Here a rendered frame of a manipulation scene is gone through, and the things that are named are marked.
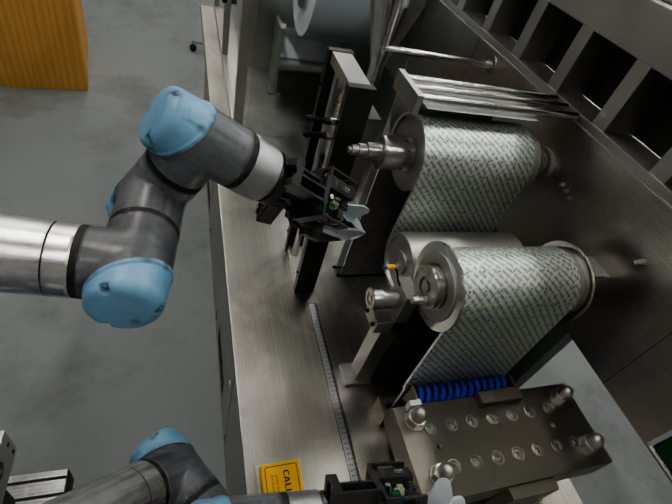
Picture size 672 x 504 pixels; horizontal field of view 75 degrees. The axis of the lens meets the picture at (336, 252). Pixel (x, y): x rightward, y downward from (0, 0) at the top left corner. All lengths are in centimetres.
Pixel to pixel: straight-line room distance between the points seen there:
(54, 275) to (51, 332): 170
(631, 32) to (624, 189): 27
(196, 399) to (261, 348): 97
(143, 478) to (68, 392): 139
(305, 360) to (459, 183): 49
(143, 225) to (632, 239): 76
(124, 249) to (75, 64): 321
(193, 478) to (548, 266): 62
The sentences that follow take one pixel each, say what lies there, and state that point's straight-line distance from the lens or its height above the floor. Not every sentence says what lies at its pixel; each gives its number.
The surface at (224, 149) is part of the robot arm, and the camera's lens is 50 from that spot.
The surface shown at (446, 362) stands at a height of 111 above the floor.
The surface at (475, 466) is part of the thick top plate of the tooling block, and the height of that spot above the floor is 103.
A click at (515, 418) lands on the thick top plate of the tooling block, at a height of 103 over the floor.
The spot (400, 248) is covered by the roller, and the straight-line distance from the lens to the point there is 84.
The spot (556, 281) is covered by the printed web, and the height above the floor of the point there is 130.
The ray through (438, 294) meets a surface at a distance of 69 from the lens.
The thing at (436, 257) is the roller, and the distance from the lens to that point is 72.
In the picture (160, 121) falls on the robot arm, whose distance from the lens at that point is 49.
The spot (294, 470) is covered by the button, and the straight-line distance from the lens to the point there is 86.
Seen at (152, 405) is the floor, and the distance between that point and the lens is 193.
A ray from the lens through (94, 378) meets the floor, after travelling 202.
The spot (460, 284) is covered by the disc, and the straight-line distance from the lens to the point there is 67.
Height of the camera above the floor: 174
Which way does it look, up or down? 43 degrees down
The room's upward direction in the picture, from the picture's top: 19 degrees clockwise
